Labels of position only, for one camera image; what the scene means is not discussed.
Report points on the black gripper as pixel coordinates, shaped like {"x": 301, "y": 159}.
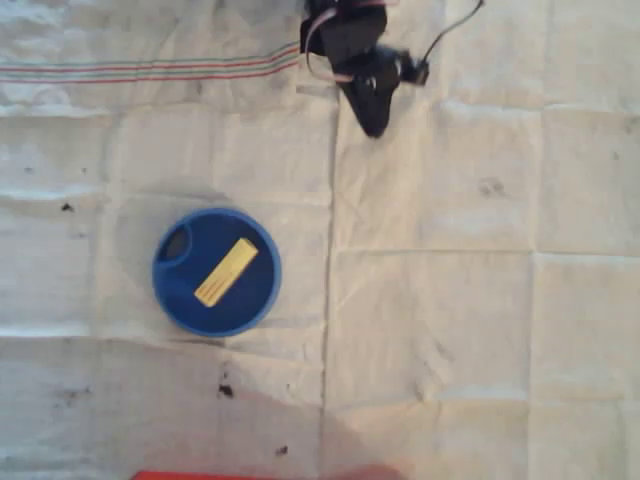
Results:
{"x": 368, "y": 102}

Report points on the plain white cloth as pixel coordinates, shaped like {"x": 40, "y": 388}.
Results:
{"x": 500, "y": 250}

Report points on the blue plastic bowl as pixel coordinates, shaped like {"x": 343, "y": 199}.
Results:
{"x": 215, "y": 310}

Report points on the red flat object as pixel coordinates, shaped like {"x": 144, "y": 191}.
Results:
{"x": 265, "y": 474}

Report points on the yellow rectangular block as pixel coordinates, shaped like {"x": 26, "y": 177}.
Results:
{"x": 226, "y": 271}

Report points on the white cloth with coloured stripes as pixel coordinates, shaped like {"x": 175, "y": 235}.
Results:
{"x": 150, "y": 150}

